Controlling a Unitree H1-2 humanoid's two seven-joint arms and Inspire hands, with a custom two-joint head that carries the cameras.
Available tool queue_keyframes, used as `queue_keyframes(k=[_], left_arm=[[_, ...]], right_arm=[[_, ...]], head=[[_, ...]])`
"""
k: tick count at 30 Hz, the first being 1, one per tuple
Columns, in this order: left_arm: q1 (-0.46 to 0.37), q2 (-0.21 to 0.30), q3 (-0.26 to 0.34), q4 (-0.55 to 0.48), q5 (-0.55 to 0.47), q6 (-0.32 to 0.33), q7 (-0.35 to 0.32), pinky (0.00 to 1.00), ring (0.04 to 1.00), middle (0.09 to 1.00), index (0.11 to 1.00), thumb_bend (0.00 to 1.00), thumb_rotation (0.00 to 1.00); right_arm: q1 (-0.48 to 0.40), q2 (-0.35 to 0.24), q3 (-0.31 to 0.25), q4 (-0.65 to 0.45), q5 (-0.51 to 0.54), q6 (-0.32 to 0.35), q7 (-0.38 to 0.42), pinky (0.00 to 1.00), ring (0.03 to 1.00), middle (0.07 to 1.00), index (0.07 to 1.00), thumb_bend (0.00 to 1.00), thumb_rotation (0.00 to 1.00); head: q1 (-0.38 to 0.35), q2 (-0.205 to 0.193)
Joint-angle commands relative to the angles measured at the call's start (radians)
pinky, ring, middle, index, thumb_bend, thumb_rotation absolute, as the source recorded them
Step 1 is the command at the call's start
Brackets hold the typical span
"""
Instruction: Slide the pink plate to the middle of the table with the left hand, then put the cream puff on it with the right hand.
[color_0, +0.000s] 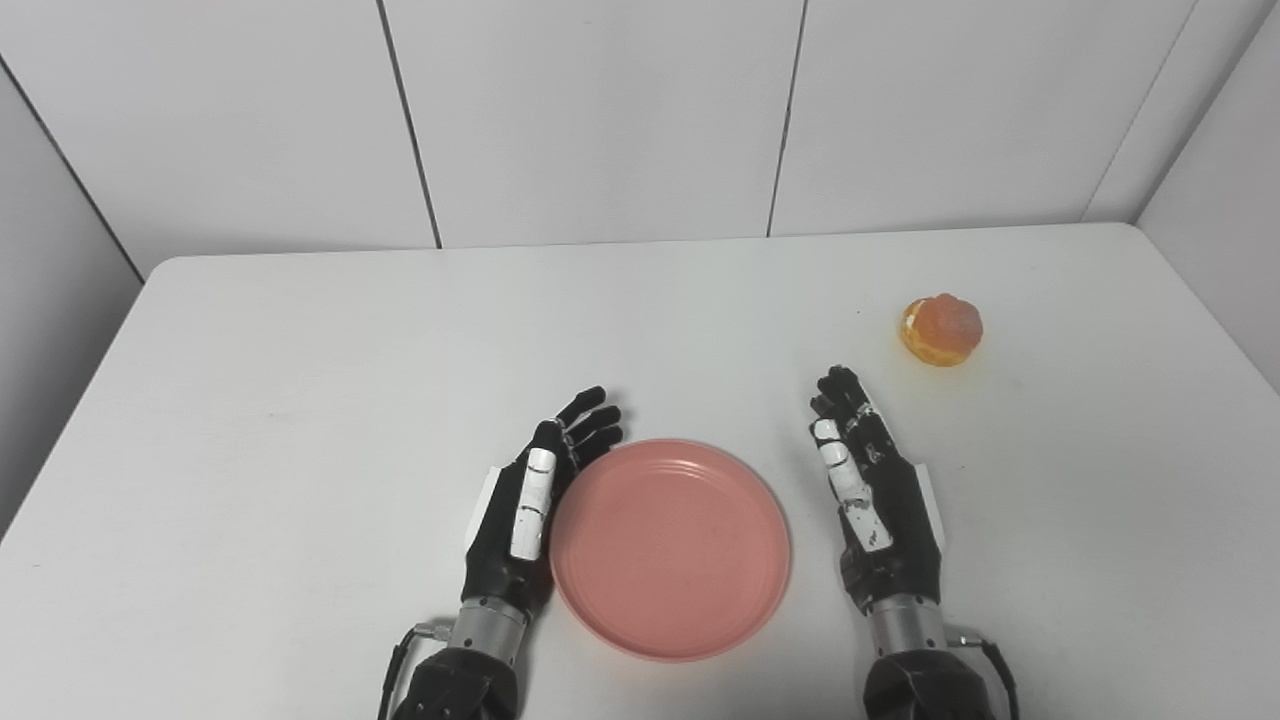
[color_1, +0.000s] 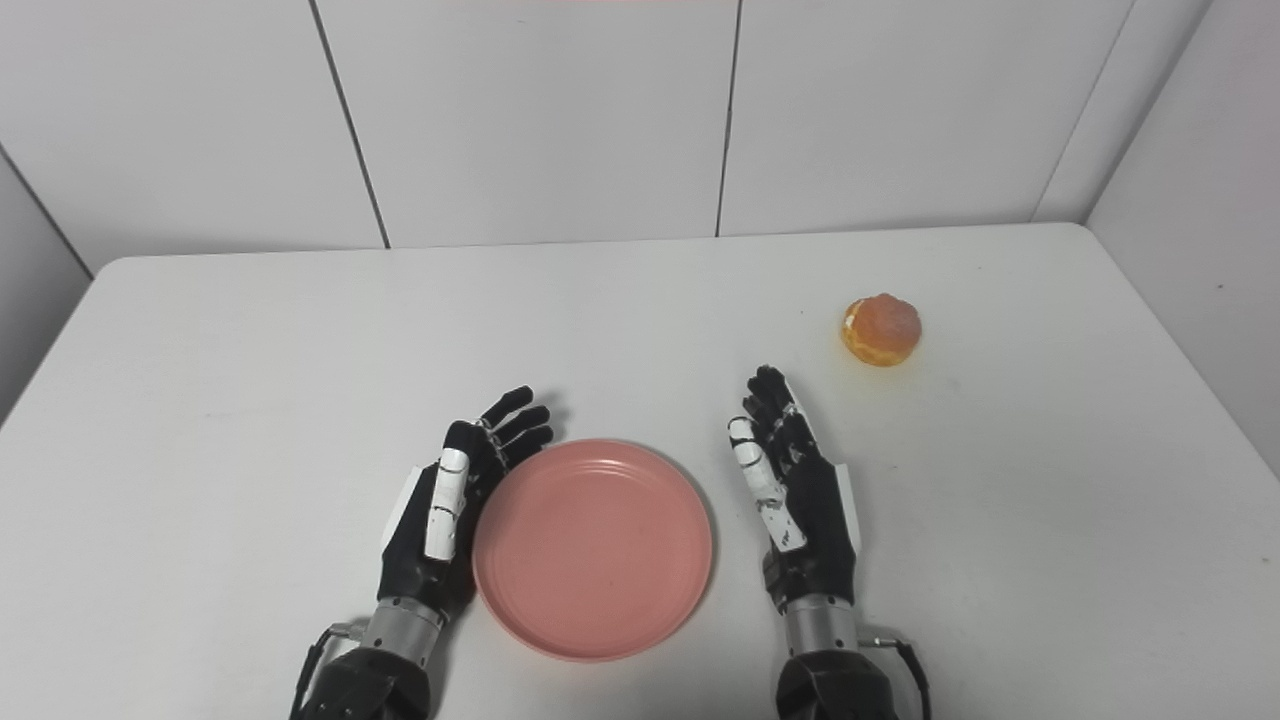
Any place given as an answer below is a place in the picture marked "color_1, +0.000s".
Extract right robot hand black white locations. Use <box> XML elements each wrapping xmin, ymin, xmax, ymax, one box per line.
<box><xmin>728</xmin><ymin>365</ymin><xmax>862</xmax><ymax>613</ymax></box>

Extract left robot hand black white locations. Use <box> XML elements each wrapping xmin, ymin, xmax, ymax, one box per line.
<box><xmin>377</xmin><ymin>386</ymin><xmax>555</xmax><ymax>625</ymax></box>

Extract pink round plate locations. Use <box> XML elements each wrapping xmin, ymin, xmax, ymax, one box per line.
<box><xmin>472</xmin><ymin>438</ymin><xmax>716</xmax><ymax>663</ymax></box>

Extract orange cream puff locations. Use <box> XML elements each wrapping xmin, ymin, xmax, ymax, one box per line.
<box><xmin>840</xmin><ymin>293</ymin><xmax>923</xmax><ymax>368</ymax></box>

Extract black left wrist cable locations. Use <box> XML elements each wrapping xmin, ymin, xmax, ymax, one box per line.
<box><xmin>289</xmin><ymin>621</ymin><xmax>369</xmax><ymax>720</ymax></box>

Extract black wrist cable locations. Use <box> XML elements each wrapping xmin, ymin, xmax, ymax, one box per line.
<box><xmin>289</xmin><ymin>621</ymin><xmax>369</xmax><ymax>720</ymax></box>
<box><xmin>858</xmin><ymin>628</ymin><xmax>934</xmax><ymax>720</ymax></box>

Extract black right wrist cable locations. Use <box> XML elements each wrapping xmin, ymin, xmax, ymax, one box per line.
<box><xmin>858</xmin><ymin>628</ymin><xmax>934</xmax><ymax>720</ymax></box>

